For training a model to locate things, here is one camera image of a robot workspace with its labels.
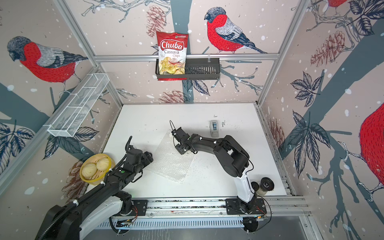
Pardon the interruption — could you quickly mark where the clear bubble wrap sheet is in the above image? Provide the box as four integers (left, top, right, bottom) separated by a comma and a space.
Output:
147, 130, 194, 184

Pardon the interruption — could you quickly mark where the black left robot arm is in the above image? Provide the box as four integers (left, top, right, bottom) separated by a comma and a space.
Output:
36, 142, 154, 240

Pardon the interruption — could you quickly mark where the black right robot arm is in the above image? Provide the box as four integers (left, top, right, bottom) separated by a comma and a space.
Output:
171, 128, 256, 204

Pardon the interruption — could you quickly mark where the pale steamed bun right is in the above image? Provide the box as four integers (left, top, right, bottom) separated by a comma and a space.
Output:
96, 157, 111, 172

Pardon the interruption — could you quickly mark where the pale steamed bun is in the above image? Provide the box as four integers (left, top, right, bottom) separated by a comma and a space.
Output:
81, 163, 98, 180
96, 157, 111, 172

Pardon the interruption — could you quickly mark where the pale steamed bun left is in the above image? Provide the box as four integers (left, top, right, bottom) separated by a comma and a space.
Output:
81, 163, 98, 180

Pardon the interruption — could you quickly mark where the red cassava chips bag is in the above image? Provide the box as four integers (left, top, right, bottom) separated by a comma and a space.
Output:
156, 32, 189, 75

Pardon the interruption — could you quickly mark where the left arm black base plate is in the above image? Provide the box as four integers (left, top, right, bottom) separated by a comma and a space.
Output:
117, 199, 148, 217

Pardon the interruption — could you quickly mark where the white mesh wall shelf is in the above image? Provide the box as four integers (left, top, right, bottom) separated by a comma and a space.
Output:
48, 73, 110, 137

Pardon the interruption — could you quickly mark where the black wire wall basket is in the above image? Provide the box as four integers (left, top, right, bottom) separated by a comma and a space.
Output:
155, 58, 221, 81

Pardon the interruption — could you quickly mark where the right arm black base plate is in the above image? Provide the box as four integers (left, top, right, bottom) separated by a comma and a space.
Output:
225, 198, 268, 215

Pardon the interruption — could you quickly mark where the aluminium front rail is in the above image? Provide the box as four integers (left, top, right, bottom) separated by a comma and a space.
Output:
135, 196, 312, 218

